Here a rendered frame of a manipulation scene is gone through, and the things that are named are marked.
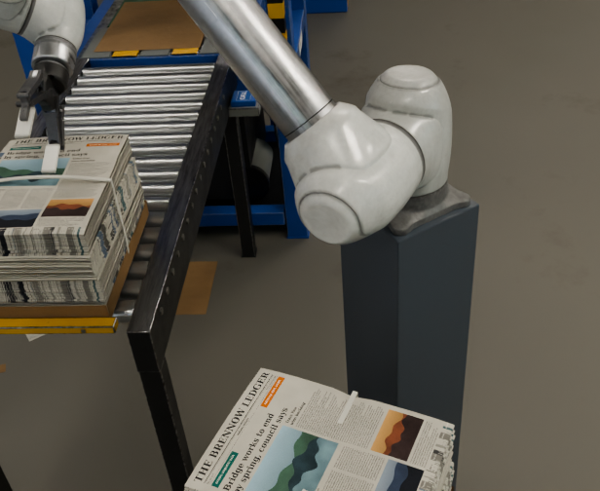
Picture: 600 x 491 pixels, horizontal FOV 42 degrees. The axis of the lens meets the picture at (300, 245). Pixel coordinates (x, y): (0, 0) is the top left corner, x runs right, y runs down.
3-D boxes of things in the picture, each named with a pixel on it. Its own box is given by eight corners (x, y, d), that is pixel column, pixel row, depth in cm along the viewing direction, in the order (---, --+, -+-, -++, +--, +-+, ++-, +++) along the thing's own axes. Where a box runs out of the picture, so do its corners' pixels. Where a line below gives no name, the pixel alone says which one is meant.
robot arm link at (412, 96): (463, 163, 155) (469, 58, 142) (426, 212, 143) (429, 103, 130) (387, 146, 162) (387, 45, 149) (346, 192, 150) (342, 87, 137)
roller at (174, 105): (206, 119, 241) (205, 104, 238) (57, 124, 245) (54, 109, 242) (209, 111, 245) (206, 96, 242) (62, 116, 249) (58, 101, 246)
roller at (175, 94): (209, 108, 246) (207, 94, 243) (63, 113, 250) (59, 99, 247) (212, 100, 250) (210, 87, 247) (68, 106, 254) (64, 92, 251)
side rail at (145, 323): (162, 372, 168) (151, 331, 161) (137, 372, 169) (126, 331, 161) (239, 85, 273) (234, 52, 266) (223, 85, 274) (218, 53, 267)
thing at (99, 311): (110, 321, 163) (106, 305, 161) (-22, 321, 166) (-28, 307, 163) (129, 271, 176) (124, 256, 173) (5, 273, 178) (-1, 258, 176)
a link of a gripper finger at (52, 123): (38, 96, 168) (41, 95, 169) (45, 148, 171) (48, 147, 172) (56, 95, 168) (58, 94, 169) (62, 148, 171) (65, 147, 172)
